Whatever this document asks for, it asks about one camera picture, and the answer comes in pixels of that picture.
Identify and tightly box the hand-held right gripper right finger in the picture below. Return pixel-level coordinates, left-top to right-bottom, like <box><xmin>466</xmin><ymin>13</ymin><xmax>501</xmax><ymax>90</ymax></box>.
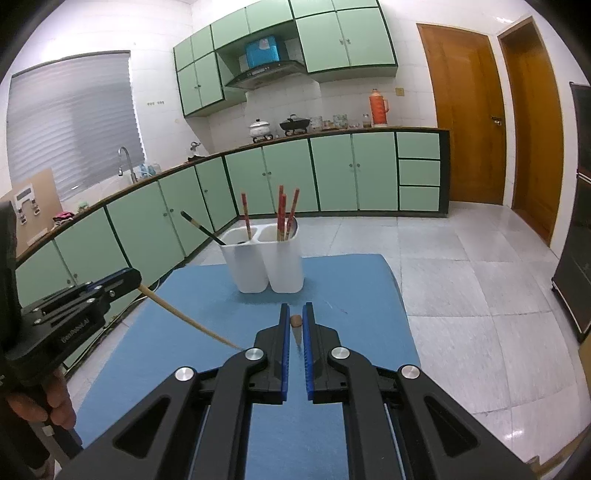
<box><xmin>303</xmin><ymin>302</ymin><xmax>539</xmax><ymax>480</ymax></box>

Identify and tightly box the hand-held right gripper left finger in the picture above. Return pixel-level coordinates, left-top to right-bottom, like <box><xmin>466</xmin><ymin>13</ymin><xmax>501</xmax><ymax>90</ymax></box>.
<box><xmin>55</xmin><ymin>302</ymin><xmax>291</xmax><ymax>480</ymax></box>

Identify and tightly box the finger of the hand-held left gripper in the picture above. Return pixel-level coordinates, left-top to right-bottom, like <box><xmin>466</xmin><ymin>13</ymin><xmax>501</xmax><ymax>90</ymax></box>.
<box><xmin>76</xmin><ymin>268</ymin><xmax>140</xmax><ymax>292</ymax></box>
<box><xmin>95</xmin><ymin>275</ymin><xmax>143</xmax><ymax>313</ymax></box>

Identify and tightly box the pale bamboo chopstick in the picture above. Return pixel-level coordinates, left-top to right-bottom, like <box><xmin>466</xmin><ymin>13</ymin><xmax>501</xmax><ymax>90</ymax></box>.
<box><xmin>137</xmin><ymin>284</ymin><xmax>246</xmax><ymax>350</ymax></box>

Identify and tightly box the white utensil holder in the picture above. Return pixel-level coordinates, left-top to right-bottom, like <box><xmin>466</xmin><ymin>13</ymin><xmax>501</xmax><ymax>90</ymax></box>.
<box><xmin>219</xmin><ymin>222</ymin><xmax>306</xmax><ymax>295</ymax></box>

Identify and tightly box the black chopstick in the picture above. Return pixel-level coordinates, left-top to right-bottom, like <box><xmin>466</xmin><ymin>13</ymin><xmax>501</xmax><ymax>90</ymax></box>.
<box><xmin>180</xmin><ymin>210</ymin><xmax>227</xmax><ymax>247</ymax></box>

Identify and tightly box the person's left hand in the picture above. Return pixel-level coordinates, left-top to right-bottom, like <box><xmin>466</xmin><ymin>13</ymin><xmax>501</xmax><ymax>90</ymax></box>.
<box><xmin>6</xmin><ymin>368</ymin><xmax>78</xmax><ymax>433</ymax></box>

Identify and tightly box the blue table mat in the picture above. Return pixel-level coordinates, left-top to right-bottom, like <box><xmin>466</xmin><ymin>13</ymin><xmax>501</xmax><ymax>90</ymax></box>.
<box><xmin>74</xmin><ymin>253</ymin><xmax>422</xmax><ymax>480</ymax></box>

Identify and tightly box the cardboard panel with devices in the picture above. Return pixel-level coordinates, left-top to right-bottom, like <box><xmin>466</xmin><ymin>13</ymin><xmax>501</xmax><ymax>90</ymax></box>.
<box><xmin>11</xmin><ymin>168</ymin><xmax>62</xmax><ymax>246</ymax></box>

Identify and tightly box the chrome faucet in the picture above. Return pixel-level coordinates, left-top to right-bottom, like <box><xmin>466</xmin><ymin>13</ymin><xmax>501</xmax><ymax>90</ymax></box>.
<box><xmin>117</xmin><ymin>146</ymin><xmax>138</xmax><ymax>184</ymax></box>

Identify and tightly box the grey window blind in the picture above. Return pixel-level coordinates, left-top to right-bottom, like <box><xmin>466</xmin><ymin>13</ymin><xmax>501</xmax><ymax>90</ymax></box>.
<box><xmin>6</xmin><ymin>50</ymin><xmax>146</xmax><ymax>205</ymax></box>

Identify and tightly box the green base cabinet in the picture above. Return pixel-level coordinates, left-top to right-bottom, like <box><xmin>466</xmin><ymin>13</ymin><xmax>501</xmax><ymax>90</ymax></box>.
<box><xmin>14</xmin><ymin>128</ymin><xmax>451</xmax><ymax>370</ymax></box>

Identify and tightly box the white lidded pot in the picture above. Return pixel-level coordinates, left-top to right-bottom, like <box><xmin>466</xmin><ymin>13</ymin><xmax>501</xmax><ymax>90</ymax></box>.
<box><xmin>248</xmin><ymin>117</ymin><xmax>273</xmax><ymax>140</ymax></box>

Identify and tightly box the black wok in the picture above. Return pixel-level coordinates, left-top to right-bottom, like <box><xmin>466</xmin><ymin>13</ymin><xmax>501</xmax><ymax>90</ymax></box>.
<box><xmin>278</xmin><ymin>114</ymin><xmax>311</xmax><ymax>136</ymax></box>

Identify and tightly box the range hood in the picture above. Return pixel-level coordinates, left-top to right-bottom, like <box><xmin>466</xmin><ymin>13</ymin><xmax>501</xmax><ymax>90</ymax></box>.
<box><xmin>224</xmin><ymin>60</ymin><xmax>308</xmax><ymax>91</ymax></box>

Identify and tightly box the orange thermos flask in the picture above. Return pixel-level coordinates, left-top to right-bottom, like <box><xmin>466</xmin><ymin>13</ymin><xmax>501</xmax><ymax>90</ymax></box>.
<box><xmin>368</xmin><ymin>88</ymin><xmax>390</xmax><ymax>128</ymax></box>

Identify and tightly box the black glass-front cabinet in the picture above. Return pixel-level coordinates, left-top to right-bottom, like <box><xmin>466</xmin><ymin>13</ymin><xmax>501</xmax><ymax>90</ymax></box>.
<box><xmin>551</xmin><ymin>82</ymin><xmax>591</xmax><ymax>343</ymax></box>

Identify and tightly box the plain wooden door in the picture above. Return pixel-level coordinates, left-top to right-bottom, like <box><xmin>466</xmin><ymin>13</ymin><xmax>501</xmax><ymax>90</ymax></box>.
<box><xmin>497</xmin><ymin>16</ymin><xmax>565</xmax><ymax>248</ymax></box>

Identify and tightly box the wooden door with handle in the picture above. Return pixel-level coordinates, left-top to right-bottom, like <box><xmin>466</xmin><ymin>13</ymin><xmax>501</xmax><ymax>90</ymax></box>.
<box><xmin>416</xmin><ymin>23</ymin><xmax>507</xmax><ymax>206</ymax></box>

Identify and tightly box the green wall cabinet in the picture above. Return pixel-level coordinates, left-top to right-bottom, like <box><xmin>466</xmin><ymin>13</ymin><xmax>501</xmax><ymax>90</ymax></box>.
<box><xmin>172</xmin><ymin>0</ymin><xmax>400</xmax><ymax>119</ymax></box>

